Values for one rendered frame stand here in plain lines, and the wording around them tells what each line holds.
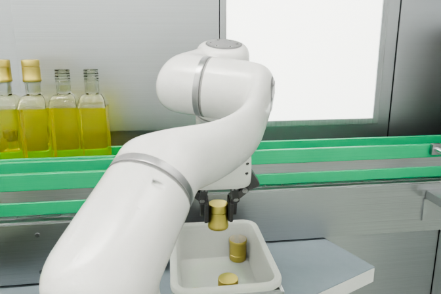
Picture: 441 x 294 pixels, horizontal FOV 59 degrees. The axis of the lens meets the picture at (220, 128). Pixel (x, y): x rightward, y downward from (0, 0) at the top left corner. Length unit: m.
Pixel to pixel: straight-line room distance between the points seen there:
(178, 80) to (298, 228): 0.56
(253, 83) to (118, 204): 0.20
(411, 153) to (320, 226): 0.27
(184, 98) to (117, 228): 0.20
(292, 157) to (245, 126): 0.50
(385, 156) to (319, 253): 0.27
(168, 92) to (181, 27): 0.51
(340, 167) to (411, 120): 0.35
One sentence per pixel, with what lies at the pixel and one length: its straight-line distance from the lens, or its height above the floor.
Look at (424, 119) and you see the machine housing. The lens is 1.23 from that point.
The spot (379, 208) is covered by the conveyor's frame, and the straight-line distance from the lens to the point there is 0.99.
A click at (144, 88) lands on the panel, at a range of 0.97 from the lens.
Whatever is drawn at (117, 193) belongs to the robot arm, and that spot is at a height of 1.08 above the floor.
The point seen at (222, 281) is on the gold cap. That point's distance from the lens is 0.68.
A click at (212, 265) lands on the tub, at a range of 0.80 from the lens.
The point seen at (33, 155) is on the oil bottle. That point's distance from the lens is 0.88.
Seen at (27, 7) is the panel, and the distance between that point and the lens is 1.01.
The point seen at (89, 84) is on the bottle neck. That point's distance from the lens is 0.84.
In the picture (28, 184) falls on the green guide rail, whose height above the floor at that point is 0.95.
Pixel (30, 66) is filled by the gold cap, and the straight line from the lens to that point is 0.86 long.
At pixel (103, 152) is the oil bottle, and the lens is 0.85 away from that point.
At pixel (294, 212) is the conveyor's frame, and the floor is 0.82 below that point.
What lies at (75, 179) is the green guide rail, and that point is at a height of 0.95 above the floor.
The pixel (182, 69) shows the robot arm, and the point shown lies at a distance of 0.46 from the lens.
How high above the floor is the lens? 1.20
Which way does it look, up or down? 13 degrees down
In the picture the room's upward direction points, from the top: straight up
